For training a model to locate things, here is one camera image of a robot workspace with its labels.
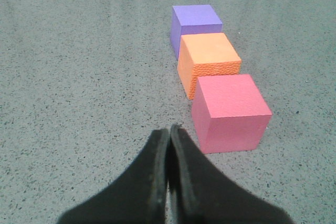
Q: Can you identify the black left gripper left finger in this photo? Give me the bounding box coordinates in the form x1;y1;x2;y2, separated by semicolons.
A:
58;129;169;223

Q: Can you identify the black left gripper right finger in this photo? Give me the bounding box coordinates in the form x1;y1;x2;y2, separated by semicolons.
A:
169;125;293;223

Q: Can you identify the orange foam cube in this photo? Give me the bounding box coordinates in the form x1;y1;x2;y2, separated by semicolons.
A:
177;33;242;100

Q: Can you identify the pink foam cube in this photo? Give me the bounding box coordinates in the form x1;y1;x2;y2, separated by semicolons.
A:
191;74;272;154

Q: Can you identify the purple foam cube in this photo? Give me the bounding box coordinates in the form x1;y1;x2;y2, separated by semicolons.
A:
170;5;223;59

